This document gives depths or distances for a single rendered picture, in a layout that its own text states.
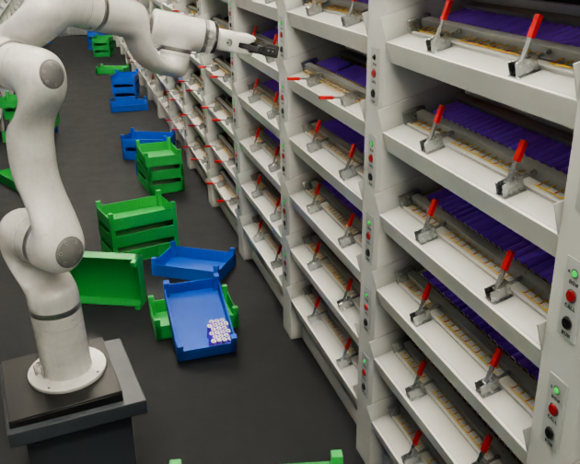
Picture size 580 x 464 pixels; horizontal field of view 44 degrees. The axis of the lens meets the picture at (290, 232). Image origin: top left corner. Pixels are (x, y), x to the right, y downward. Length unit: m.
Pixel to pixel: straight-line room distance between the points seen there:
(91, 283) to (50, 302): 1.18
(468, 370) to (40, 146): 0.99
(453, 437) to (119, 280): 1.67
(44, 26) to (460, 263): 0.98
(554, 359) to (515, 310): 0.14
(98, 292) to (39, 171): 1.35
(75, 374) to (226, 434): 0.51
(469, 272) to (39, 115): 0.92
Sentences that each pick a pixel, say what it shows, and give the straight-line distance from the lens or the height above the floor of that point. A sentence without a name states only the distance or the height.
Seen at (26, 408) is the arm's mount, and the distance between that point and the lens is 1.82.
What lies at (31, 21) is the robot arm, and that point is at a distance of 1.62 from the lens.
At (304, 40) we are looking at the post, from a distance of 2.20.
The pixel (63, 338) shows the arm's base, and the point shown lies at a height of 0.44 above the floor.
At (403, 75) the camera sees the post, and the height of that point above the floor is 1.04.
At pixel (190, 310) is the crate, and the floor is 0.08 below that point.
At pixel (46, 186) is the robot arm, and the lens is 1.63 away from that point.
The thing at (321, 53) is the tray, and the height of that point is 0.98.
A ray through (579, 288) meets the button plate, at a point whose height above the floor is 0.87.
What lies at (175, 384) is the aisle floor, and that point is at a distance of 2.34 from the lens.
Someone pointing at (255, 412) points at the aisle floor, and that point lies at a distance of 2.19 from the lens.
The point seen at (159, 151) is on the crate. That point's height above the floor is 0.16.
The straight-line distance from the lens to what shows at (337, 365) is 2.10.
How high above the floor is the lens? 1.31
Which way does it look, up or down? 23 degrees down
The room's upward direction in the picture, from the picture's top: 1 degrees counter-clockwise
